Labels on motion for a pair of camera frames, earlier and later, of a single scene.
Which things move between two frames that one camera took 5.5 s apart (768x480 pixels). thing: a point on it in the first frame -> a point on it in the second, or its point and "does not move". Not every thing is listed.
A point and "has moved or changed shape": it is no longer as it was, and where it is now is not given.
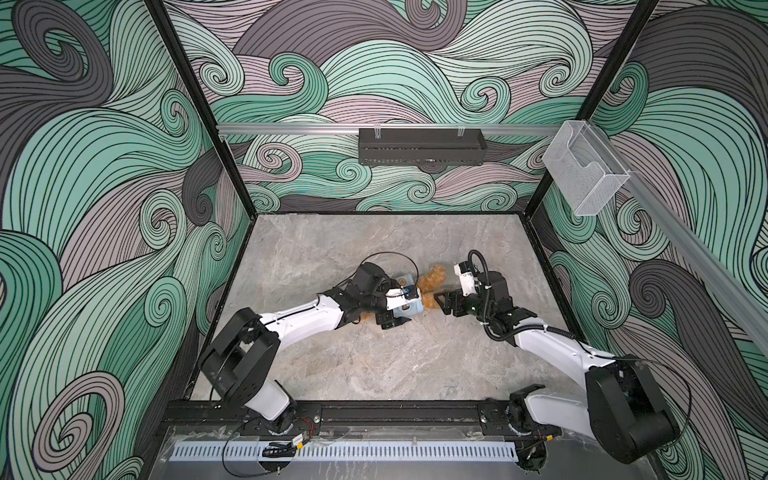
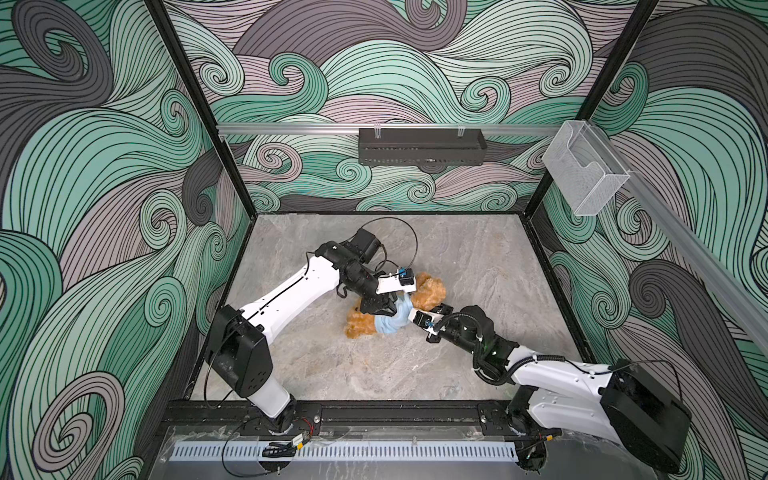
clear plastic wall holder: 587,174 does not move
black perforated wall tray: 421,146 does not move
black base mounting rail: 466,418 does not move
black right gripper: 455,295 -> 446,311
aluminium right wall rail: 736,285 does not move
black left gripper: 387,320 -> 379,305
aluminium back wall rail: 525,127 does not move
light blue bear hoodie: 413,308 has moved or changed shape
